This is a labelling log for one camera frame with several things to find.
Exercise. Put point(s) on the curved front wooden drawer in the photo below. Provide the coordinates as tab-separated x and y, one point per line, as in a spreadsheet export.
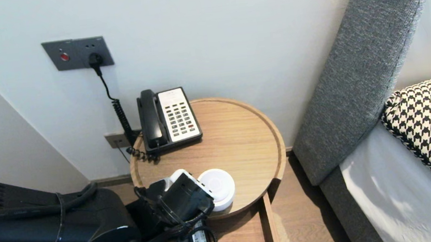
242	237

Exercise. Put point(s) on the white bed sheet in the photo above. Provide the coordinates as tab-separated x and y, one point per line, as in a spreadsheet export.
397	198

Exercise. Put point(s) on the black telephone base white keypad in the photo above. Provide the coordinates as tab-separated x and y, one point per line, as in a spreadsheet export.
179	116

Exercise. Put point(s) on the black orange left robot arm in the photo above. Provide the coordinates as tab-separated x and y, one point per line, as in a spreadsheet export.
33	241

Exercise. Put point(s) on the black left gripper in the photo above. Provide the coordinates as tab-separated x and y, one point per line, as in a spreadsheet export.
199	237

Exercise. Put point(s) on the black telephone handset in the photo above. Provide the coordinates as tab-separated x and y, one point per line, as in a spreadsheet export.
153	123

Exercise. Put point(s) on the white round puck device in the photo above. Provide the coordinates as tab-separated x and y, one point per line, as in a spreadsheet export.
221	185

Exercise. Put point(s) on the grey fabric headboard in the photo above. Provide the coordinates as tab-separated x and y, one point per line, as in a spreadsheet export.
354	84

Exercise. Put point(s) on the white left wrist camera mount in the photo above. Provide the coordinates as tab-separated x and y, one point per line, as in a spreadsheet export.
181	175

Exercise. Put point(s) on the grey fabric bed base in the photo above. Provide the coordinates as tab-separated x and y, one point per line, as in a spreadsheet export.
347	219

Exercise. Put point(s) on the black power plug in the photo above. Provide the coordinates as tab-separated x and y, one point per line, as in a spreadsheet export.
96	61

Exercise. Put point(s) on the beige low wall plate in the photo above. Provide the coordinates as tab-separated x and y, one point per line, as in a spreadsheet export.
116	140

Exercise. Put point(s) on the round wooden bedside table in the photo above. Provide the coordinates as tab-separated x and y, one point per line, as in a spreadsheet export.
241	142

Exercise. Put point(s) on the dark grey wall socket panel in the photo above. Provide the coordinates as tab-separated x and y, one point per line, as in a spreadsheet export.
74	51

